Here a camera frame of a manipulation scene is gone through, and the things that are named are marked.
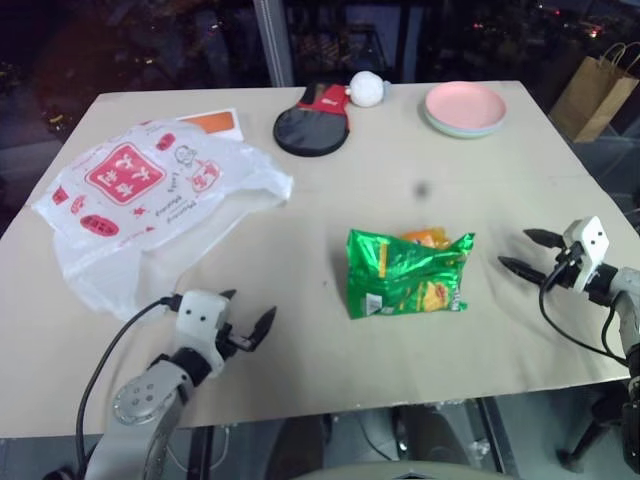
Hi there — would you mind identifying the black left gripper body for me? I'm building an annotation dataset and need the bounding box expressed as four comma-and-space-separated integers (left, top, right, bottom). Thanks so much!
217, 298, 254, 360

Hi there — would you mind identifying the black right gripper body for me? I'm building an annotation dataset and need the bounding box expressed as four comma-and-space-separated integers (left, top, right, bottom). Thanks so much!
544, 238, 585, 290

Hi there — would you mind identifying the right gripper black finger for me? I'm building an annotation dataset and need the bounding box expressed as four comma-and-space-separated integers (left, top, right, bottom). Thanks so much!
497, 255, 546, 284
522, 228, 566, 248

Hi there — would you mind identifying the orange snack packet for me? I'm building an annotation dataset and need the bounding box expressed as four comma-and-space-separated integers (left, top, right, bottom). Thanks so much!
402, 226, 450, 250

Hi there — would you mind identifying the green foil snack bag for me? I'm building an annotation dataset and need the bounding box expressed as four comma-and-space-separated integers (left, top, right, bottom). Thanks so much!
346, 228, 477, 320

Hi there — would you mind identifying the light green plate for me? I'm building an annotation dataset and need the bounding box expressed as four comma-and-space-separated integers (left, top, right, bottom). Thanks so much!
424, 105, 507, 140

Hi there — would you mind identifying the brown paper bag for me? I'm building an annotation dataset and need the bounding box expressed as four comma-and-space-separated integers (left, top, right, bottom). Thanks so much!
548, 41, 640, 145

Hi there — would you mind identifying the pink plate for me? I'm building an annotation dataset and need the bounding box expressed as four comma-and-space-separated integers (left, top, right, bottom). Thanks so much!
425, 81, 508, 130

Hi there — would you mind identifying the white red-printed plastic bag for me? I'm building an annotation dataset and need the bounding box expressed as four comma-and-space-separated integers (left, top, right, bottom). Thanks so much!
30, 117, 295, 322

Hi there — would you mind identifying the grey metal table leg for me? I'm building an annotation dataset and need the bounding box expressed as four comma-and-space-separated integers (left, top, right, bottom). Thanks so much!
477, 398, 519, 475

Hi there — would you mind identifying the orange and white card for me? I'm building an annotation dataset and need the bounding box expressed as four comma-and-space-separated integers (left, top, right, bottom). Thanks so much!
174, 106, 246, 144

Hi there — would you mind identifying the black red paddle case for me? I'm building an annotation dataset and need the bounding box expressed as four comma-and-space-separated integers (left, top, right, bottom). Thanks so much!
272, 82, 353, 158

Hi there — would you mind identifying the white fluffy ball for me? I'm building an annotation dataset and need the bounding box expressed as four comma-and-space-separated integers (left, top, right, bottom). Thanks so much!
348, 70, 392, 108

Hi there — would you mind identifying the grey window pillar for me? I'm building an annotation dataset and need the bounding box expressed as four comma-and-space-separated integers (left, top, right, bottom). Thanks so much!
253, 0, 295, 88

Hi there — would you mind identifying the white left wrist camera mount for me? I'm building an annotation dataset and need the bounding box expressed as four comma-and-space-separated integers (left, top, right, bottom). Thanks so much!
173, 288, 234, 381

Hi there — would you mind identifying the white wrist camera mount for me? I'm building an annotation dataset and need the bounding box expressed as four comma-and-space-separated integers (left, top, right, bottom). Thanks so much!
173, 288, 234, 381
562, 215, 612, 295

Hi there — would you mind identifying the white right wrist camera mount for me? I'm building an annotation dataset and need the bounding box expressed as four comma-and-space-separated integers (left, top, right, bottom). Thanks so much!
562, 215, 612, 295

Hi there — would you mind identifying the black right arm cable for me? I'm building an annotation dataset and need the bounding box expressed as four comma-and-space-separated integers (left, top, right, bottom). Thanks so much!
538, 249, 632, 367

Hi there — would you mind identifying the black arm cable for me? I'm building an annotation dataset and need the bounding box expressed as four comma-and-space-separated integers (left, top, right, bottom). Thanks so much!
74, 295, 182, 464
538, 249, 632, 367

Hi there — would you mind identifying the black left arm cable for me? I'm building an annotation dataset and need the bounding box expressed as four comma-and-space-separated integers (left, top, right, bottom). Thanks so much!
74, 295, 182, 464

